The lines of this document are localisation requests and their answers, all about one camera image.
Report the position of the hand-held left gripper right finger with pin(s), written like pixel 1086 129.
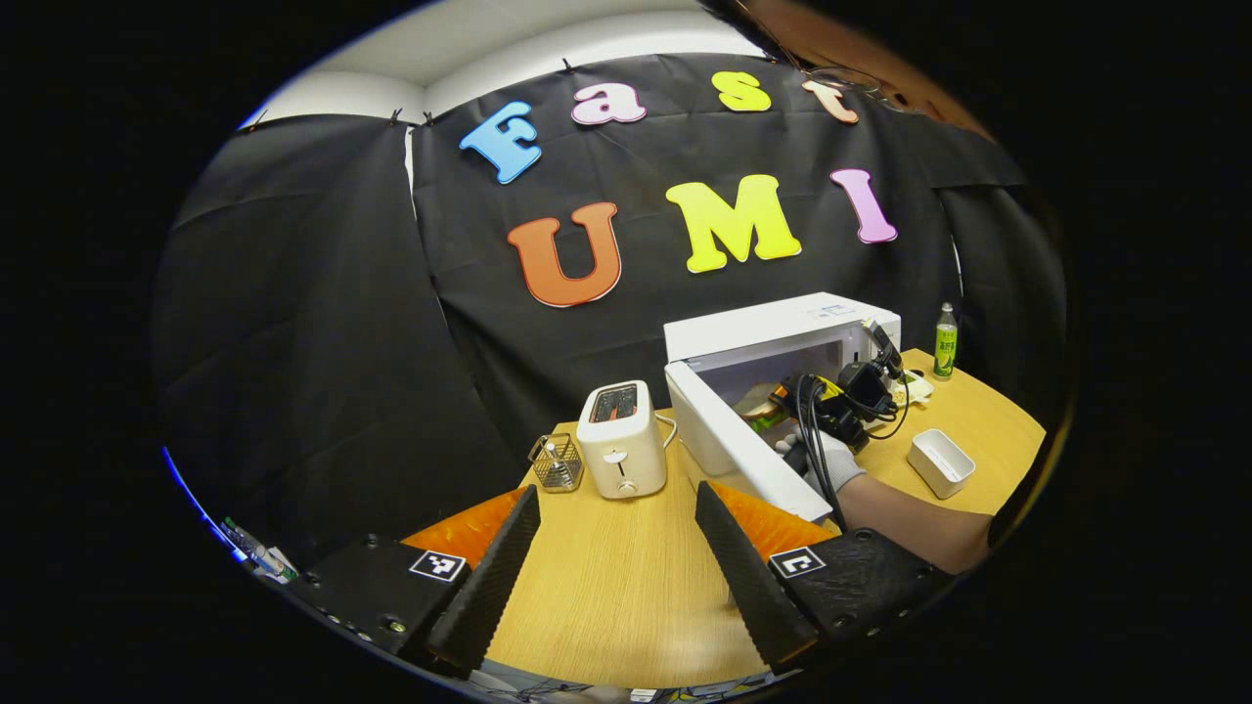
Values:
pixel 748 587

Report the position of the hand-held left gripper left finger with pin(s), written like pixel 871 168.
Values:
pixel 494 577

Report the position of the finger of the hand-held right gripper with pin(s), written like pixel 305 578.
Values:
pixel 782 396

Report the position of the sandwich with lettuce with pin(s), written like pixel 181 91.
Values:
pixel 755 401

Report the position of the white microwave oven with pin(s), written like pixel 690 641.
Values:
pixel 763 332

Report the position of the white divided dish with beans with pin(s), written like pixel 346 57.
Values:
pixel 919 386

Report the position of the green label drink bottle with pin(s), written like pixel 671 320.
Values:
pixel 945 352

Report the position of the white rectangular dish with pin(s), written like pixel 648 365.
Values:
pixel 939 469

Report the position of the cream toaster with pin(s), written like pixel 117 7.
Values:
pixel 621 450

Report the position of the white and green clutter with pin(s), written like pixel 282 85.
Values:
pixel 259 557

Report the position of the black backdrop cloth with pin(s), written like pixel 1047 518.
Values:
pixel 323 323

